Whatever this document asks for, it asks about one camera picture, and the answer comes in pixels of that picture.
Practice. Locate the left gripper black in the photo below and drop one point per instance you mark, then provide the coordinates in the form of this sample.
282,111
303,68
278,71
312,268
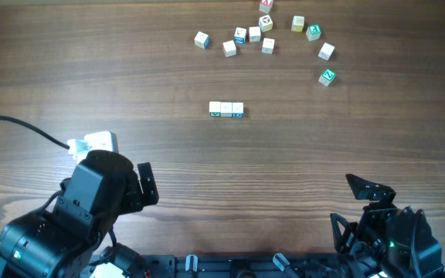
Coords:
134,201

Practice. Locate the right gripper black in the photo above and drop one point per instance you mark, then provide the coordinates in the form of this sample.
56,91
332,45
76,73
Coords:
371,210

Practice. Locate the wooden block number six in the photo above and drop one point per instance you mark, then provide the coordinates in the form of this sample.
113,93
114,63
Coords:
214,109

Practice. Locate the wooden block number nine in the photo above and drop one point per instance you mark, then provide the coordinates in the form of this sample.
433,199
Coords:
226,109

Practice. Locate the wooden block red picture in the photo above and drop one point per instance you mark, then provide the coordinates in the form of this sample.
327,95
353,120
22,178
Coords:
237,109

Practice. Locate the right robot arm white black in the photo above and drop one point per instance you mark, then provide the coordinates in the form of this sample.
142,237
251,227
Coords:
398,242

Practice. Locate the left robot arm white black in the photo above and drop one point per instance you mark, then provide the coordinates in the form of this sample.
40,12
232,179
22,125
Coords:
60,243

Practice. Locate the green Z wooden block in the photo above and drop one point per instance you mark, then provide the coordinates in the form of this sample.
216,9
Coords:
327,77

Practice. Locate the white wooden block far right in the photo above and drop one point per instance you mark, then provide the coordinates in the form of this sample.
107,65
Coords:
326,51

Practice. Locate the blue edged wooden block left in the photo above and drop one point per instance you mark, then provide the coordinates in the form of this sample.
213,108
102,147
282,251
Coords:
202,40

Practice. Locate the wooden block number eight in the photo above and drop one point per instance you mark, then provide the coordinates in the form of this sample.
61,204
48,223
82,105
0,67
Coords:
229,48

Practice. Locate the green letter wooden block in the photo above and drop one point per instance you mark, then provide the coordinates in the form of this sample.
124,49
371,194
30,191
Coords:
313,32

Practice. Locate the wooden block number one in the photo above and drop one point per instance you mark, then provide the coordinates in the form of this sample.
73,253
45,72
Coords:
268,45

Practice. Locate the blue sided wooden block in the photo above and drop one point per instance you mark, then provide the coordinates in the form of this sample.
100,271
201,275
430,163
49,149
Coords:
240,35

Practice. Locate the yellow plain wooden block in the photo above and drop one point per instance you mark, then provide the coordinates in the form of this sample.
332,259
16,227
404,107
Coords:
298,23

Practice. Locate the wooden block beside blue one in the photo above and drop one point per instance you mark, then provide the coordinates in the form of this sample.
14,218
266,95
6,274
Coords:
254,34

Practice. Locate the yellow wooden block with animal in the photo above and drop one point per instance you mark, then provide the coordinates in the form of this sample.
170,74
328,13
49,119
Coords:
265,23

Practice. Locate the red X wooden block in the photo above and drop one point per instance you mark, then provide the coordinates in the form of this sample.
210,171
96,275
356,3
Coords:
266,6

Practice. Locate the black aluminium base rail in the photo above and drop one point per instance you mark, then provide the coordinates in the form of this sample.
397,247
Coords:
279,265

